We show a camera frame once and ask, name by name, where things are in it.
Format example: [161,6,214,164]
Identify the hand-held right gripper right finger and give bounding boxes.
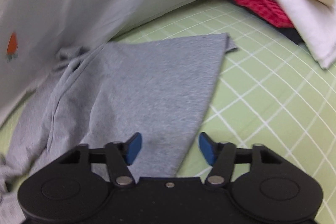
[199,132,285,188]

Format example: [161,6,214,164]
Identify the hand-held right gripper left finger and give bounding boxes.
[56,132,143,188]

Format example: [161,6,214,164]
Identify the grey sweatpants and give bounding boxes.
[0,33,239,224]

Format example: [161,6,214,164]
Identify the stack of folded clothes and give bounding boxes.
[214,0,336,69]

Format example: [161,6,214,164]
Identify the folded black cloth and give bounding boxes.
[218,0,305,46]

